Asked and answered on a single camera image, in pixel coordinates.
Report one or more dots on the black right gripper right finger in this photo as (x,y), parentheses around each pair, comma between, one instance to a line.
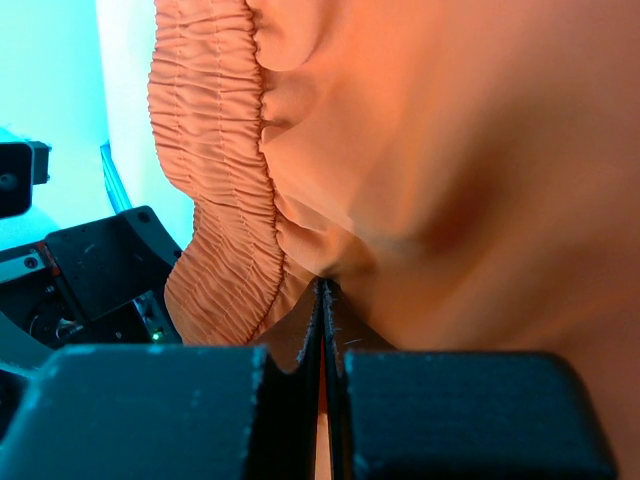
(453,414)

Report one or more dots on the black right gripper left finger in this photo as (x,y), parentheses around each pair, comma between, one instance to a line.
(174,412)

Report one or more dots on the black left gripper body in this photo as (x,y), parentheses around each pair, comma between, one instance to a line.
(97,283)

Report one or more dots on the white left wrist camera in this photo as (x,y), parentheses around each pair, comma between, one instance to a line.
(22,166)

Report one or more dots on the orange shorts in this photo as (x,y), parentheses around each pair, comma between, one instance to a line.
(466,171)

